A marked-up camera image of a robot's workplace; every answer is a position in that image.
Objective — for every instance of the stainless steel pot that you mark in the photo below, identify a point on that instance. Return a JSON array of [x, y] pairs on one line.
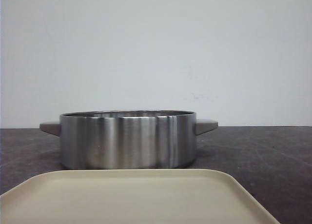
[[123, 139]]

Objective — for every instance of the beige plastic tray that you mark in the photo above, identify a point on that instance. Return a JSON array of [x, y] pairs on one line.
[[138, 196]]

